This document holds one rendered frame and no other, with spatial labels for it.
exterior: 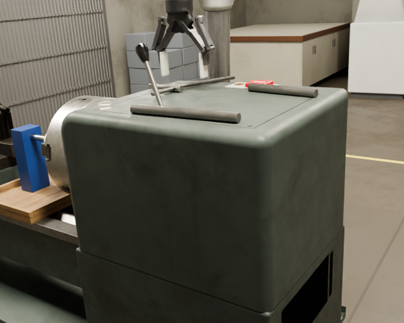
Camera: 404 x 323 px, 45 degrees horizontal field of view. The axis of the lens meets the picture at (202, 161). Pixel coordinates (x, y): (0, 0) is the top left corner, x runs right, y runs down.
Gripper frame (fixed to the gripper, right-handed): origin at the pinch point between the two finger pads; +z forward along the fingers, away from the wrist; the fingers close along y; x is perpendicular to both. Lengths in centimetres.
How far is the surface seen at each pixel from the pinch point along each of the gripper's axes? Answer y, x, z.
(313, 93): -38.7, 0.1, 3.4
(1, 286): 69, 28, 76
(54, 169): 28.2, 27.6, 24.3
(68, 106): 28.9, 18.7, 7.9
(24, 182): 62, 16, 38
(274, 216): -43, 31, 22
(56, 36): 401, -289, 18
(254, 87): -21.4, -2.1, 3.3
